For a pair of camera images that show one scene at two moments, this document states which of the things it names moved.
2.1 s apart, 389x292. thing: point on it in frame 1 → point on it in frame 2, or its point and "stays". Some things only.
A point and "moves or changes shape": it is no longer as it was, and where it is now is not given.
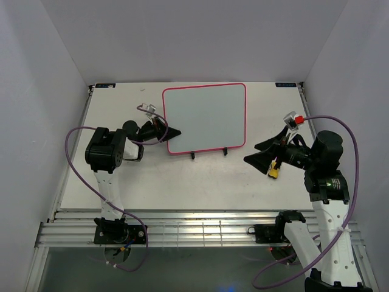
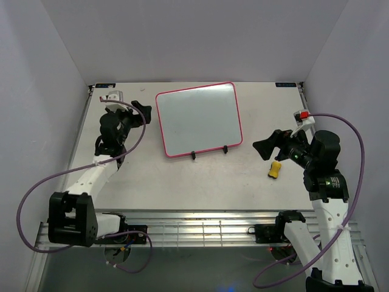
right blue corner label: x=285 y=84 stays
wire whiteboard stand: x=225 y=149 stays
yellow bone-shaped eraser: x=273 y=172 stays
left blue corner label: x=105 y=85 stays
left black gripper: x=162 y=131 → x=137 y=119
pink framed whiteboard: x=208 y=117 moves or changes shape
